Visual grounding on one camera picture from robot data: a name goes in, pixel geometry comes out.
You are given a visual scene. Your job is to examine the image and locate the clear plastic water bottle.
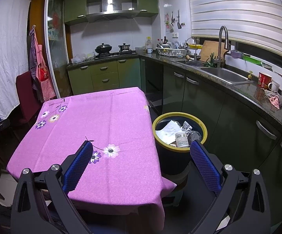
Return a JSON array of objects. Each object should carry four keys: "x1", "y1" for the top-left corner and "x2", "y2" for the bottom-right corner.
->
[{"x1": 186, "y1": 130, "x2": 202, "y2": 144}]

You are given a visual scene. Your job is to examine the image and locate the white supplement bottle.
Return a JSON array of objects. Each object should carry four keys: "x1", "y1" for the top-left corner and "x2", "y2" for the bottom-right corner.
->
[{"x1": 175, "y1": 132, "x2": 189, "y2": 148}]

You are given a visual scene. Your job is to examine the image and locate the white paper napkin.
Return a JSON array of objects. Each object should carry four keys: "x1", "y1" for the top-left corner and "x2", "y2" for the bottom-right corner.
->
[{"x1": 155, "y1": 121, "x2": 182, "y2": 145}]

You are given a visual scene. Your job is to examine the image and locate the white snack wrapper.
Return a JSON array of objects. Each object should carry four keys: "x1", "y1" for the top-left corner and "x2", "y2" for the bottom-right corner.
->
[{"x1": 181, "y1": 121, "x2": 193, "y2": 132}]

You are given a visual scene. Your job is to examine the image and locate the yellow rimmed black trash bin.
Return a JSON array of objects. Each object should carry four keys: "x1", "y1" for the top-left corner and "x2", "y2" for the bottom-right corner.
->
[{"x1": 152, "y1": 112, "x2": 208, "y2": 175}]

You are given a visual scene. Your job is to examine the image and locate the steel kitchen faucet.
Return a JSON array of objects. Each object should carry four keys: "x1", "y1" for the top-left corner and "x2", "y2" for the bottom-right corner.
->
[{"x1": 215, "y1": 25, "x2": 230, "y2": 68}]

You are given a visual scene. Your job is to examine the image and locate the dark green counter cabinets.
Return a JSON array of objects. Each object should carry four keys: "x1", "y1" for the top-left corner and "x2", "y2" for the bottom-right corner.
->
[{"x1": 140, "y1": 56, "x2": 282, "y2": 225}]

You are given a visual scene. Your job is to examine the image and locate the pink floral tablecloth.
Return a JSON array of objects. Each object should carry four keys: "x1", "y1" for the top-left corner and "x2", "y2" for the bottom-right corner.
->
[{"x1": 7, "y1": 86, "x2": 177, "y2": 229}]

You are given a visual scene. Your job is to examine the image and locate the dark red chair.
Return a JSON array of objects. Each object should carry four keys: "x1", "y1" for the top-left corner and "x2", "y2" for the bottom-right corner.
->
[{"x1": 16, "y1": 71, "x2": 41, "y2": 124}]

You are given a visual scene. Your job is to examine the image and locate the pink hanging apron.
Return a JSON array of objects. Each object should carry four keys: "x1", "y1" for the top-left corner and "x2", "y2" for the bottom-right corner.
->
[{"x1": 29, "y1": 25, "x2": 56, "y2": 103}]

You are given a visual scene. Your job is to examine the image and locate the steel sink basin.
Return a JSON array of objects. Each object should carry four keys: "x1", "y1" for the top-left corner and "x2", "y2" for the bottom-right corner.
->
[{"x1": 200, "y1": 67, "x2": 253, "y2": 85}]

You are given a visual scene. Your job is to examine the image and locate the pink rag on counter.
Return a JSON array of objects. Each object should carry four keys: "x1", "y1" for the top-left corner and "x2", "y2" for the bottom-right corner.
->
[{"x1": 265, "y1": 90, "x2": 282, "y2": 110}]

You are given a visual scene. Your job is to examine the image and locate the white mug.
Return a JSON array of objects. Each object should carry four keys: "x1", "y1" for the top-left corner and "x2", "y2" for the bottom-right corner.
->
[{"x1": 268, "y1": 81, "x2": 280, "y2": 92}]

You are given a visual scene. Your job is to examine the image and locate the green plant by sink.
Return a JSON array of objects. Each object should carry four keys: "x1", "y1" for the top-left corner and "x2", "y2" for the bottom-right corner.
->
[{"x1": 204, "y1": 52, "x2": 218, "y2": 68}]

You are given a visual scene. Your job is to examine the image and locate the green lower cabinets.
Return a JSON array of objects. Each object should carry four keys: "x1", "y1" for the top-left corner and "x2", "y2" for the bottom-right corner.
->
[{"x1": 68, "y1": 58, "x2": 141, "y2": 95}]

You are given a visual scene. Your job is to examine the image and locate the wooden cutting board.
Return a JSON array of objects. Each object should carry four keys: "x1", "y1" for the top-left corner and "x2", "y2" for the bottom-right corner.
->
[{"x1": 200, "y1": 40, "x2": 218, "y2": 62}]

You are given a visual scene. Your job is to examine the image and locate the glass sliding door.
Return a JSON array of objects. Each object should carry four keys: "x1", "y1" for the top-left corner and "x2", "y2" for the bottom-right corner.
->
[{"x1": 44, "y1": 0, "x2": 72, "y2": 98}]

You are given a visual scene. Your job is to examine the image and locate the black wok with lid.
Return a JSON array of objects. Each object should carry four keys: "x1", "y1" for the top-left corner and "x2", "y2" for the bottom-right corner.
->
[{"x1": 95, "y1": 43, "x2": 113, "y2": 54}]

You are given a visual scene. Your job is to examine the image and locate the white dish rack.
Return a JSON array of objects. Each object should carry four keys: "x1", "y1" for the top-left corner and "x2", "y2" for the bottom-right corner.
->
[{"x1": 156, "y1": 42, "x2": 188, "y2": 58}]

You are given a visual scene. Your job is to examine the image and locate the small steel pot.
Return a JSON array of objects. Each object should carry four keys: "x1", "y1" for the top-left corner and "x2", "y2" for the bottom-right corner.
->
[{"x1": 118, "y1": 43, "x2": 130, "y2": 52}]

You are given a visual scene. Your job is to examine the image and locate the oil bottle yellow cap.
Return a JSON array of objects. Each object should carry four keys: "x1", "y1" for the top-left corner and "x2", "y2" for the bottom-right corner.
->
[{"x1": 145, "y1": 36, "x2": 153, "y2": 50}]

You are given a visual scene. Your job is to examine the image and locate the white hanging curtain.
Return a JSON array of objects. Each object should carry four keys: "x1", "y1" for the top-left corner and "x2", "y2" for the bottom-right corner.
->
[{"x1": 0, "y1": 0, "x2": 31, "y2": 119}]

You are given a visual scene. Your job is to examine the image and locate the white window blind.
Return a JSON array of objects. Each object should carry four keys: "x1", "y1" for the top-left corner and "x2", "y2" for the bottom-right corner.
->
[{"x1": 189, "y1": 0, "x2": 282, "y2": 56}]

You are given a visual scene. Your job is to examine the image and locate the steel range hood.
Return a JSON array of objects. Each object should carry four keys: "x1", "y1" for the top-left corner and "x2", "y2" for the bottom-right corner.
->
[{"x1": 86, "y1": 0, "x2": 140, "y2": 23}]

